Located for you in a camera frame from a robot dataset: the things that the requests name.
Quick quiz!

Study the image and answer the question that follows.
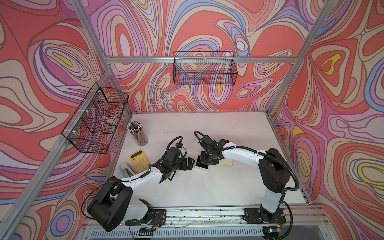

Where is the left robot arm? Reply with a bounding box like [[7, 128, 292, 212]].
[[87, 147, 195, 232]]

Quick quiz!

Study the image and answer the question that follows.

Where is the cup of coloured pencils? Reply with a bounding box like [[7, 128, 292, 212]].
[[128, 121, 148, 147]]

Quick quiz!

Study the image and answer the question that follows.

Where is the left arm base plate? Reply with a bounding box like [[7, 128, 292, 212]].
[[125, 209, 167, 227]]

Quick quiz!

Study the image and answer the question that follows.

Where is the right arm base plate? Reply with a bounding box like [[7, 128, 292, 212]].
[[242, 208, 287, 225]]

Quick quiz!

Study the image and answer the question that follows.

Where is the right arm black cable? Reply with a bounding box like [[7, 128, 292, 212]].
[[193, 130, 301, 240]]

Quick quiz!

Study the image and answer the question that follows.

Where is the yellow calculator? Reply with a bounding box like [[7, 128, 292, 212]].
[[130, 150, 150, 173]]

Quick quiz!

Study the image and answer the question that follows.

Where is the wire basket black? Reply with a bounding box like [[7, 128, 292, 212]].
[[62, 83, 129, 154], [173, 50, 238, 86]]

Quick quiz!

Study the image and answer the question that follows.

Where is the back wire basket black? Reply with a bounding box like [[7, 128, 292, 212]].
[[173, 50, 238, 86]]

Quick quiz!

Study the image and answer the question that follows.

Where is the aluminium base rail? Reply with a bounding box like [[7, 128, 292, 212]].
[[76, 205, 338, 240]]

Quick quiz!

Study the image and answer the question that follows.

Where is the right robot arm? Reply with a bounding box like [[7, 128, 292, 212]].
[[197, 135, 300, 224]]

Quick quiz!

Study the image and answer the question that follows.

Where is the left wire basket black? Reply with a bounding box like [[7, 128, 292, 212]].
[[62, 83, 129, 154]]

